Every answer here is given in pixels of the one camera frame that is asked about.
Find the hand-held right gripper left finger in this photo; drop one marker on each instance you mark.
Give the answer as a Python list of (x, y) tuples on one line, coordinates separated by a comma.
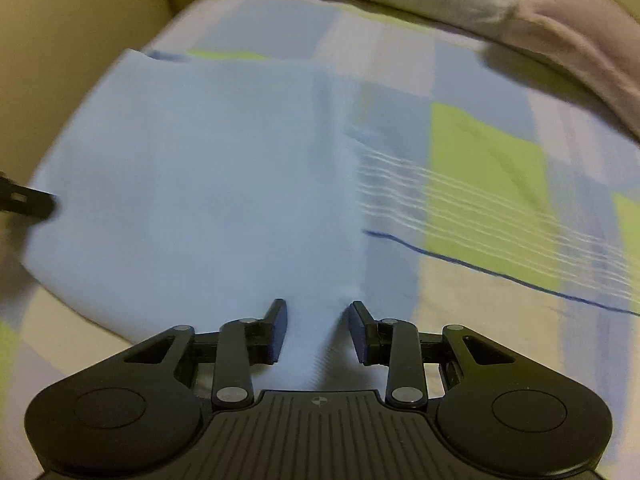
[(280, 331)]

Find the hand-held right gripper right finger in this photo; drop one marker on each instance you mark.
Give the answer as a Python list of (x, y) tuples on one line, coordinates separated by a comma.
[(358, 334)]

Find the mauve quilt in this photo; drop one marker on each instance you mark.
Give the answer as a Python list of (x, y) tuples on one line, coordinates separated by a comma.
[(575, 25)]

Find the beige bed headboard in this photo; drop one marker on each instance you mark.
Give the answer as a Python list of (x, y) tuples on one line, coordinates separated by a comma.
[(75, 35)]

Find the light blue shirt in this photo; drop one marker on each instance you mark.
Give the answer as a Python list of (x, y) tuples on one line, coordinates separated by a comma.
[(190, 185)]

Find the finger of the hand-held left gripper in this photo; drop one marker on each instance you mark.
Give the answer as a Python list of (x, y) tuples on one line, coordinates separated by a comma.
[(30, 202)]

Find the patchwork patterned bed sheet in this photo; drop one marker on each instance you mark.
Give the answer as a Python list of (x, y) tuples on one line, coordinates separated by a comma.
[(480, 160)]

